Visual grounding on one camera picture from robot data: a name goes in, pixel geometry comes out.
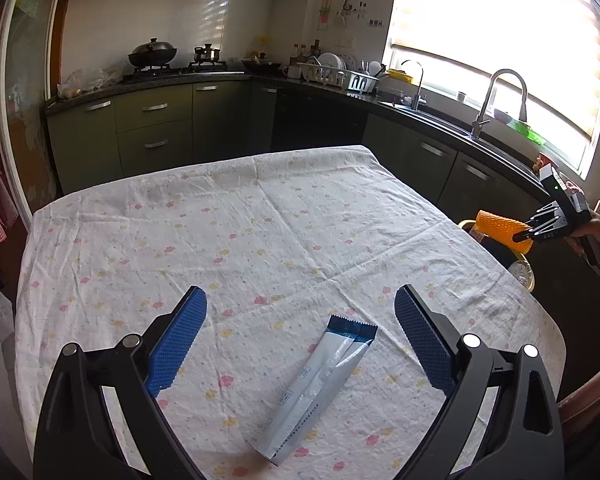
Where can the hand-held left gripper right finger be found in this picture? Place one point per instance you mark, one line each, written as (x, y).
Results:
(424, 340)

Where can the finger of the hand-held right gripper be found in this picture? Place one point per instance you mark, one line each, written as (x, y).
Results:
(534, 235)
(547, 214)

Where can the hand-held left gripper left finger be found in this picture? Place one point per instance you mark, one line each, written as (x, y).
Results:
(177, 340)

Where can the yellow rimmed black bin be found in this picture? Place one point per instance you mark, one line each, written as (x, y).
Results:
(497, 254)

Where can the white and blue packet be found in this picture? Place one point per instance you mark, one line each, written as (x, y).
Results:
(320, 380)

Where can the person's right hand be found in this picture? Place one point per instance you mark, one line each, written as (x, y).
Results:
(584, 232)

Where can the green sill item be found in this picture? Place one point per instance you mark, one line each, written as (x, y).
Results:
(528, 132)

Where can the white floral tablecloth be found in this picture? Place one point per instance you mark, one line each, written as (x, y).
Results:
(260, 240)

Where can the tall arched steel faucet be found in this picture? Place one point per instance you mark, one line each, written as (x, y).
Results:
(499, 74)

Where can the steel double sink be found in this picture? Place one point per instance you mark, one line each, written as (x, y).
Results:
(429, 112)

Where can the small steel faucet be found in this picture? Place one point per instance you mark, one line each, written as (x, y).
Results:
(419, 80)

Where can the bright kitchen window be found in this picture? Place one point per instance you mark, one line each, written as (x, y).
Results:
(494, 25)

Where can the yellow sill item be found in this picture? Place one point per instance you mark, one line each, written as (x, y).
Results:
(399, 76)

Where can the green base cabinets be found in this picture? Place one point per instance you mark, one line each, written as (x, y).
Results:
(155, 130)

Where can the white dish rack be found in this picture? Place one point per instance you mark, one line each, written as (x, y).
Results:
(340, 75)

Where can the dark kitchen countertop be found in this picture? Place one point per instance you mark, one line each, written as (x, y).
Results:
(145, 81)

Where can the gas stove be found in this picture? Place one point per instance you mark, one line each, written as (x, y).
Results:
(175, 71)

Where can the clear plastic bag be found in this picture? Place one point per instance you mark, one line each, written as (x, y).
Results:
(87, 82)

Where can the hanging white scoop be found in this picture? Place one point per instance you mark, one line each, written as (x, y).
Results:
(345, 12)

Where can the small dark pot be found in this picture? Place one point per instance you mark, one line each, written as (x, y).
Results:
(207, 54)

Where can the black frying pan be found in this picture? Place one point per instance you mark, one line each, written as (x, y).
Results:
(262, 65)

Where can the black wok with lid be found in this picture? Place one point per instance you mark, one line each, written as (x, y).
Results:
(152, 52)

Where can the condiment bottles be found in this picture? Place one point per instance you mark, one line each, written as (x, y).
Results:
(307, 51)

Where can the white cup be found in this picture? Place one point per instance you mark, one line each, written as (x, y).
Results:
(291, 71)

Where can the white framed glass door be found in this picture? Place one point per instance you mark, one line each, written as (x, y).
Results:
(27, 85)

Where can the hanging wall ornament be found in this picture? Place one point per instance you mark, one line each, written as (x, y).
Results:
(324, 10)

